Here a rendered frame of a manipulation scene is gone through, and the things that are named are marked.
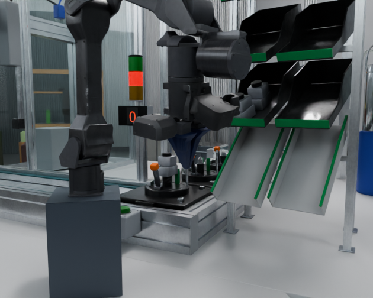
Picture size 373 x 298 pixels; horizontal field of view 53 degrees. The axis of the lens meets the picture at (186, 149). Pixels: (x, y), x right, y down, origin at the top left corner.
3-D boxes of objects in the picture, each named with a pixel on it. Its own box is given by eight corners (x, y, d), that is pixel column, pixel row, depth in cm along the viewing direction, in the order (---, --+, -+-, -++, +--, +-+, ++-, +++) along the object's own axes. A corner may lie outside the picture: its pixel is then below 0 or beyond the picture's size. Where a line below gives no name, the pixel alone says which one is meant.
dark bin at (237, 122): (264, 128, 92) (260, 100, 89) (219, 126, 100) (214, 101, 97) (301, 84, 111) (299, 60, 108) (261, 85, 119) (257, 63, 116)
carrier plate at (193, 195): (183, 213, 102) (183, 205, 101) (112, 203, 112) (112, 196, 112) (216, 194, 123) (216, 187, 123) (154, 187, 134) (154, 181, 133)
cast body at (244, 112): (242, 125, 96) (237, 100, 93) (229, 123, 99) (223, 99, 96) (260, 111, 101) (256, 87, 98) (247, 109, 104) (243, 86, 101)
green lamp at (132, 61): (137, 70, 128) (137, 56, 128) (125, 71, 131) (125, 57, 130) (145, 71, 133) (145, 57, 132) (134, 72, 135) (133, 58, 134)
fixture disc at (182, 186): (176, 199, 108) (176, 193, 108) (135, 194, 114) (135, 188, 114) (196, 190, 121) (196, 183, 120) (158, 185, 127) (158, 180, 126)
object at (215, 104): (182, 89, 57) (215, 92, 52) (212, 84, 62) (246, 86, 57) (183, 128, 58) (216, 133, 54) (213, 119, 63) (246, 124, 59)
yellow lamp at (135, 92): (138, 100, 129) (138, 85, 129) (126, 100, 132) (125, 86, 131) (145, 100, 134) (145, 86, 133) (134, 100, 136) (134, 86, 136)
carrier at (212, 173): (218, 193, 124) (218, 156, 123) (156, 186, 135) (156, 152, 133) (240, 180, 146) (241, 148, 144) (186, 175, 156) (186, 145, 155)
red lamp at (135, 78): (138, 85, 129) (137, 71, 128) (125, 85, 131) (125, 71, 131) (145, 86, 133) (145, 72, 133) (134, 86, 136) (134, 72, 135)
